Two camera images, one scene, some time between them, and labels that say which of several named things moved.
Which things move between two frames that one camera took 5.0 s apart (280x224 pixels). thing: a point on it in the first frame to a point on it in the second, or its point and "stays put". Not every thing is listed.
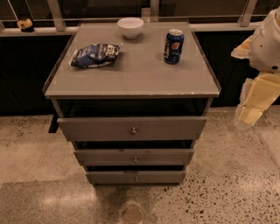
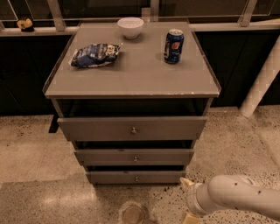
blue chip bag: [95, 55] stays put
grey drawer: [137, 157] stays put
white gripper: [266, 46] to [192, 198]
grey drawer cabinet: [132, 98] stays put
